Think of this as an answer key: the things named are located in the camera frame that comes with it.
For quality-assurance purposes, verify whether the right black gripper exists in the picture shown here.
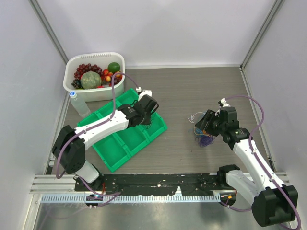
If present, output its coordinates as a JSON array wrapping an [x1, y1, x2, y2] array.
[[195, 109, 226, 137]]

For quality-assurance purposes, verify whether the white plastic basket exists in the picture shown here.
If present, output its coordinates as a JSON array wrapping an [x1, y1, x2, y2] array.
[[63, 52, 125, 102]]

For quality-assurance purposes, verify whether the red grape bunch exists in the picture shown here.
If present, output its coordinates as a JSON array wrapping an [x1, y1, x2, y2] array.
[[74, 63, 103, 80]]

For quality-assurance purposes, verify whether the clear water bottle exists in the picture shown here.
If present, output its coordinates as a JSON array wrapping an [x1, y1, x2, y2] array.
[[69, 91, 91, 118]]

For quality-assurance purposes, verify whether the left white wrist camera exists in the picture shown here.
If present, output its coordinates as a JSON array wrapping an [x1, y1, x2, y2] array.
[[136, 87, 153, 97]]

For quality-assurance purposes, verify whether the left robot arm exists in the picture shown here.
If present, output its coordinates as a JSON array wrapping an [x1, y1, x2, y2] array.
[[51, 90, 159, 191]]

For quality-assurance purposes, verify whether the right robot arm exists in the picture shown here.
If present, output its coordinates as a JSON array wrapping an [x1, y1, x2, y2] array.
[[195, 107, 298, 227]]

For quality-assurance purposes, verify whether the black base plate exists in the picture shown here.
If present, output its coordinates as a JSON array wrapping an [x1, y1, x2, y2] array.
[[89, 173, 233, 196]]

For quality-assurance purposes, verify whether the green melon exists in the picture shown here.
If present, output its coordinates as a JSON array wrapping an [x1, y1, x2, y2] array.
[[80, 71, 102, 90]]

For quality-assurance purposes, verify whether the green lime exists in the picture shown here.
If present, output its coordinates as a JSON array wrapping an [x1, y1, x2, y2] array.
[[107, 62, 121, 73]]

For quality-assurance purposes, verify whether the purple thin cable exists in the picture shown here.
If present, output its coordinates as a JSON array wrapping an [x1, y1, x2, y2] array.
[[198, 134, 214, 147]]

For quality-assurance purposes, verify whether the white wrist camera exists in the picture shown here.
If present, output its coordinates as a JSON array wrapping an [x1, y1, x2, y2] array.
[[218, 98, 231, 108], [136, 87, 153, 97]]

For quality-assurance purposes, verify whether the green compartment tray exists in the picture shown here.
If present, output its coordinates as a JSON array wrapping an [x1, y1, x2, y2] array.
[[77, 88, 167, 172]]

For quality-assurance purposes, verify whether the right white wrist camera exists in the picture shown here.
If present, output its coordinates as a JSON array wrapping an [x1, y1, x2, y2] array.
[[218, 98, 231, 108]]

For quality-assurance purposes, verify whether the white slotted cable duct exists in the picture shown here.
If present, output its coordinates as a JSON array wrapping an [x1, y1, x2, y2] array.
[[41, 193, 221, 204]]

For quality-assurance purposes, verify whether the red yellow cherries bunch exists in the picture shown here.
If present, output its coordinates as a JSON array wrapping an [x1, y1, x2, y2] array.
[[100, 69, 122, 87]]

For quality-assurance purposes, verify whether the dark grape bunch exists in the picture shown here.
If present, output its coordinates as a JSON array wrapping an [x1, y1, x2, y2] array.
[[71, 79, 83, 89]]

